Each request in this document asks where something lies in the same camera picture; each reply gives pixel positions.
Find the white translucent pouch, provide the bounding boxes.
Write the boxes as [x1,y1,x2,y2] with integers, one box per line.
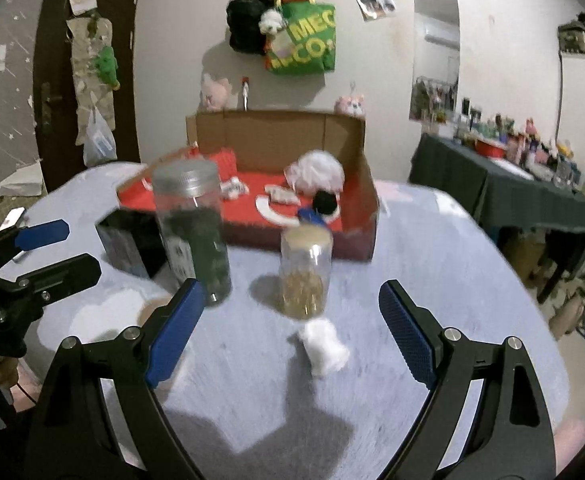
[264,184,301,206]

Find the dark green clothed table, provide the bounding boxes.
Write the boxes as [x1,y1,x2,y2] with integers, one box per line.
[408,133,585,233]

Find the colourful tin box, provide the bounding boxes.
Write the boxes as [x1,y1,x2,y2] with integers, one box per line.
[95,209,166,280]

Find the white mesh bath pouf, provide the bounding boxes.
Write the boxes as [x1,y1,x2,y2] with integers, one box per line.
[284,150,345,197]

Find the person left hand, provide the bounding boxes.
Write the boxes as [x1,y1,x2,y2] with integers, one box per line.
[0,356,19,389]

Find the red foam net sleeve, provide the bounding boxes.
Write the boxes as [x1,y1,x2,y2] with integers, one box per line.
[207,148,238,182]

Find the small white plush charm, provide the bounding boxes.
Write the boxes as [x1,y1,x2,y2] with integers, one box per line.
[259,8,287,36]

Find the beige round powder puff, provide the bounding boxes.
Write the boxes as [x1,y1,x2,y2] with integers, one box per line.
[137,297,171,326]

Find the green plush toy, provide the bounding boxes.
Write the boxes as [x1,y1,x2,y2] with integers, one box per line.
[94,46,120,91]

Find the white fluffy cotton roll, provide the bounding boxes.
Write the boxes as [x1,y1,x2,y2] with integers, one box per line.
[297,318,350,377]

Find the small jar gold beads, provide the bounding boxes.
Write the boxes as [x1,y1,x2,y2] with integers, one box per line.
[279,223,333,320]

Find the blue white sponge cloth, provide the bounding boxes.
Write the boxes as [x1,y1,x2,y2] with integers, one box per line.
[297,208,330,226]

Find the pink cat plush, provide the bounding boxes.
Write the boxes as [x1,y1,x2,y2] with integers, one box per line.
[335,94,366,118]

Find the grey fleece blanket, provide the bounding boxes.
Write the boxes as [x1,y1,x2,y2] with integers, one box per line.
[0,161,571,480]

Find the pink plush pig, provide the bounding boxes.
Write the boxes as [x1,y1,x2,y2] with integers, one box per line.
[200,74,232,112]

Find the wall mirror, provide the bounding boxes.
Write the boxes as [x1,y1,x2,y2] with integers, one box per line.
[409,0,460,122]

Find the dark wooden door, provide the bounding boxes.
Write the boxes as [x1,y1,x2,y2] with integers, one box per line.
[32,0,140,191]

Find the cardboard box red lining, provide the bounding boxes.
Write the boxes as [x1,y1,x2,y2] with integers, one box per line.
[117,110,379,261]

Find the plastic bag on door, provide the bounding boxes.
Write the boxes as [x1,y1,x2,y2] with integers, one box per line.
[83,107,118,168]

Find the green tote bag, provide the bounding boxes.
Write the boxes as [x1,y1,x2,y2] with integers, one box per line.
[265,0,335,76]

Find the black fuzzy pompom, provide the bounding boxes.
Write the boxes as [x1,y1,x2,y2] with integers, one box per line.
[312,190,339,217]

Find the large glass jar green label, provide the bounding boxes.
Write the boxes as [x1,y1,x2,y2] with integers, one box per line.
[151,158,232,306]

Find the black bag on wall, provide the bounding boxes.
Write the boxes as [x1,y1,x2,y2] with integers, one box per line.
[226,0,275,56]

